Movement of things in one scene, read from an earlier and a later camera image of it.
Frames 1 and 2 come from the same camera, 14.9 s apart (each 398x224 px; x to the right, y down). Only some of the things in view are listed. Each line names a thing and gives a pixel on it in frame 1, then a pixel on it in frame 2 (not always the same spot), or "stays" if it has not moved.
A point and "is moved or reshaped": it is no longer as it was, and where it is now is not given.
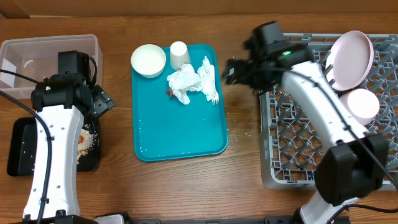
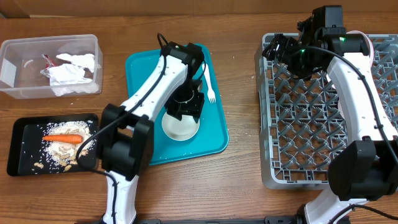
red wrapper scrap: [168, 92] is moved or reshaped
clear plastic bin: [37, 58] stays
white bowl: [148, 60] → [180, 130]
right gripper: [239, 65] → [287, 44]
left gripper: [102, 101] → [195, 108]
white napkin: [186, 79] → [68, 78]
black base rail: [267, 220] stays
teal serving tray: [166, 129] stays
